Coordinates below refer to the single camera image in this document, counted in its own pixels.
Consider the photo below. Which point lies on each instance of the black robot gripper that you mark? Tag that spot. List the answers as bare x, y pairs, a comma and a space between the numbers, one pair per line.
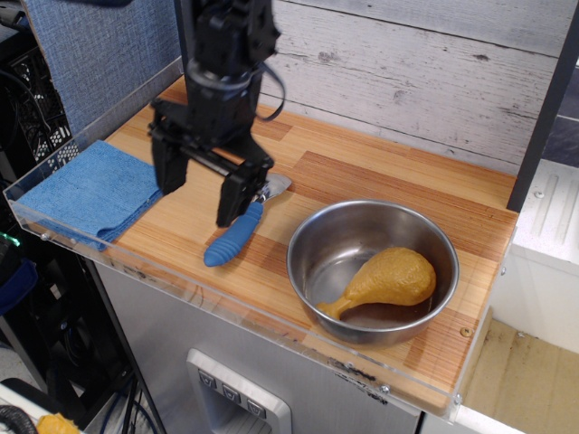
213, 128

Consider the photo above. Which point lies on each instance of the blue handled metal spoon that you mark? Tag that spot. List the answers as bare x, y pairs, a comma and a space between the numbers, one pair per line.
227, 246

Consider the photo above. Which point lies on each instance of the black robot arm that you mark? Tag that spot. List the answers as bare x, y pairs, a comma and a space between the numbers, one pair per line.
226, 46

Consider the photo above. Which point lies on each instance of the blue folded cloth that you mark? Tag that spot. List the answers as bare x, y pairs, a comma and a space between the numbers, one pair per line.
94, 198

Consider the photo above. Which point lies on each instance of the clear acrylic table guard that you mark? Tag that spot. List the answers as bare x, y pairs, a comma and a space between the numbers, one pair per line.
165, 250

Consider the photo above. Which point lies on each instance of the blue fabric partition panel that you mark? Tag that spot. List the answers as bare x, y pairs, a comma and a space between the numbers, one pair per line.
107, 62

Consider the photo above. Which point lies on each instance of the black plastic crate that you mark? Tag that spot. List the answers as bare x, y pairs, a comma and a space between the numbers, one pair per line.
38, 116

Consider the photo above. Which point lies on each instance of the stainless steel bowl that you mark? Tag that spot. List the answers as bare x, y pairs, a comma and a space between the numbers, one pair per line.
331, 246

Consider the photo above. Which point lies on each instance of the silver toy fridge cabinet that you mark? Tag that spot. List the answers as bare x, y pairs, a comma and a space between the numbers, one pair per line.
161, 330

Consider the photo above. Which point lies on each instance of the toy chicken drumstick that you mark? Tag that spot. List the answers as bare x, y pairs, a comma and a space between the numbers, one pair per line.
397, 276

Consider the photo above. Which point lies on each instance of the yellow object bottom left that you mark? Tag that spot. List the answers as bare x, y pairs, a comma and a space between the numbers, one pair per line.
56, 424

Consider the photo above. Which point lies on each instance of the white toy sink unit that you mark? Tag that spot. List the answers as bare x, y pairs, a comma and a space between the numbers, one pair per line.
536, 290

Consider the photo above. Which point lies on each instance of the dark grey right post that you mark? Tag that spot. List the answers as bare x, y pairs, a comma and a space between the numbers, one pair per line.
555, 94

